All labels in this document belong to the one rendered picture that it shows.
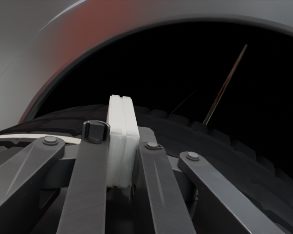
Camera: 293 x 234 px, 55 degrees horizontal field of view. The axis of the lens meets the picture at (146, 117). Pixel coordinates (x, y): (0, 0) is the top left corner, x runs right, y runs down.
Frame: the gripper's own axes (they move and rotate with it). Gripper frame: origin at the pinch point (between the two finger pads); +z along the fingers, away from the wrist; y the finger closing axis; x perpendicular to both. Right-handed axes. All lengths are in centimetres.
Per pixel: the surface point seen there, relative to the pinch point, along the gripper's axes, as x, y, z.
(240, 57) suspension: 3, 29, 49
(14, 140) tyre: -4.6, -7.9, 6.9
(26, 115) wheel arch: -15.0, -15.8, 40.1
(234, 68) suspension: 0, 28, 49
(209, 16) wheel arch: 9.2, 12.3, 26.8
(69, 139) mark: -3.5, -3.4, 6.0
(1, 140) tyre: -4.9, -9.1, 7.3
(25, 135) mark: -4.4, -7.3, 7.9
